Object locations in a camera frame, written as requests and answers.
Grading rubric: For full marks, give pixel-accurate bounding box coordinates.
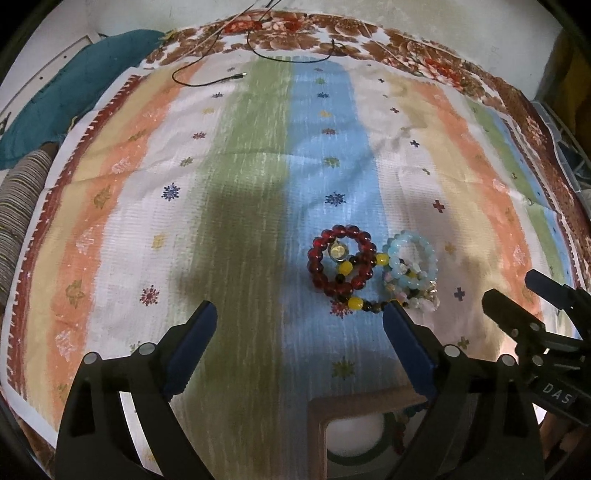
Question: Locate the mixed stone chip bracelet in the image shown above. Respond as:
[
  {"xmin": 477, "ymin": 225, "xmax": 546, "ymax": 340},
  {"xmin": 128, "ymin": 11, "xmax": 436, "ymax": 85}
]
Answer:
[{"xmin": 385, "ymin": 263, "xmax": 441, "ymax": 317}]

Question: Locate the bead necklace in box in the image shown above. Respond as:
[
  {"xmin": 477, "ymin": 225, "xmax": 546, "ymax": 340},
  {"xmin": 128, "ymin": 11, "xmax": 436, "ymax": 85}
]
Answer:
[{"xmin": 392, "ymin": 405, "xmax": 428, "ymax": 459}]

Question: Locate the thin grey cable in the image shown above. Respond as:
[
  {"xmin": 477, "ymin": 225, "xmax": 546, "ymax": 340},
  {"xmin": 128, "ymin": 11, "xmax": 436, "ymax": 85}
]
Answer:
[{"xmin": 198, "ymin": 0, "xmax": 280, "ymax": 52}]

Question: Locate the teal pillow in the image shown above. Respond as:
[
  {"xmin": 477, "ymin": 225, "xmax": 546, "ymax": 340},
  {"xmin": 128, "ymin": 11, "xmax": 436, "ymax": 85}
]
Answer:
[{"xmin": 0, "ymin": 28, "xmax": 172, "ymax": 169}]

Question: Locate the red bead bracelet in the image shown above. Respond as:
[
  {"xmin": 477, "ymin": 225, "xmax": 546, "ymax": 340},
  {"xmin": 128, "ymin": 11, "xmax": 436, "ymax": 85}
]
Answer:
[{"xmin": 308, "ymin": 224, "xmax": 378, "ymax": 293}]

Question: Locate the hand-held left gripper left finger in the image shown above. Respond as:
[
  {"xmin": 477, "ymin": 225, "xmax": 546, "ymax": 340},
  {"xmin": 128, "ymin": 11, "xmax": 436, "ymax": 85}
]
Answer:
[{"xmin": 55, "ymin": 300, "xmax": 218, "ymax": 480}]

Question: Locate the striped colourful blanket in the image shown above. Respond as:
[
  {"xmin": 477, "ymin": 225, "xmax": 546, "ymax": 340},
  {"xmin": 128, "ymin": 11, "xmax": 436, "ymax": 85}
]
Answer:
[{"xmin": 0, "ymin": 59, "xmax": 583, "ymax": 441}]

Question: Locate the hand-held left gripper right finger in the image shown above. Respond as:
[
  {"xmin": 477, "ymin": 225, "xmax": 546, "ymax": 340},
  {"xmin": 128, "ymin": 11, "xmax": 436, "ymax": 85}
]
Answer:
[{"xmin": 385, "ymin": 301, "xmax": 546, "ymax": 480}]

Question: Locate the clear plastic container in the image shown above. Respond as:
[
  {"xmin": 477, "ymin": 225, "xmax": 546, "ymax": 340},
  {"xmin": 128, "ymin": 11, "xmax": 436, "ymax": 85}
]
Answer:
[{"xmin": 531, "ymin": 99, "xmax": 591, "ymax": 195}]

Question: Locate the yellow and black bead bracelet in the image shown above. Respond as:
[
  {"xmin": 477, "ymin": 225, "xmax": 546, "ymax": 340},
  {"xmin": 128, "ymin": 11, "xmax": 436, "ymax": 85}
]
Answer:
[{"xmin": 334, "ymin": 251, "xmax": 408, "ymax": 315}]

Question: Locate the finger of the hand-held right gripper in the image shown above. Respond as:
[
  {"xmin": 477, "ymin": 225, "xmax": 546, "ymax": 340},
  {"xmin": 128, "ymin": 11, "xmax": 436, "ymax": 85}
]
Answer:
[
  {"xmin": 481, "ymin": 289, "xmax": 551, "ymax": 352},
  {"xmin": 525, "ymin": 270, "xmax": 591, "ymax": 315}
]

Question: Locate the wooden jewelry box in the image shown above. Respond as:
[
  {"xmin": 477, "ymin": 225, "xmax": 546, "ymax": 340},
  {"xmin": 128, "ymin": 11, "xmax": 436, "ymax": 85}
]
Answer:
[{"xmin": 307, "ymin": 387, "xmax": 435, "ymax": 480}]

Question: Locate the grey striped pillow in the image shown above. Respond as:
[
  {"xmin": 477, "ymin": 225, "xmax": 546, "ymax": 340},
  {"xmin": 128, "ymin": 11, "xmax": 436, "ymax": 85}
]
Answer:
[{"xmin": 0, "ymin": 148, "xmax": 57, "ymax": 308}]

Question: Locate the colourful striped bedsheet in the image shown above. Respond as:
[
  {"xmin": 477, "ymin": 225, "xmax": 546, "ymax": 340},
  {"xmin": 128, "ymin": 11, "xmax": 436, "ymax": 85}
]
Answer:
[{"xmin": 143, "ymin": 7, "xmax": 591, "ymax": 252}]

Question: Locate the light blue bead bracelet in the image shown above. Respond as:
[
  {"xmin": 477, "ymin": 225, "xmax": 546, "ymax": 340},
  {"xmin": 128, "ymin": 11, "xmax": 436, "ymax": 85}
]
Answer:
[{"xmin": 382, "ymin": 230, "xmax": 439, "ymax": 311}]

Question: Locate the black cable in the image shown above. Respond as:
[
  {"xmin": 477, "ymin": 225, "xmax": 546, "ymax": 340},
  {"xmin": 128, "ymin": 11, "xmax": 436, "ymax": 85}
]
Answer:
[{"xmin": 172, "ymin": 28, "xmax": 348, "ymax": 88}]

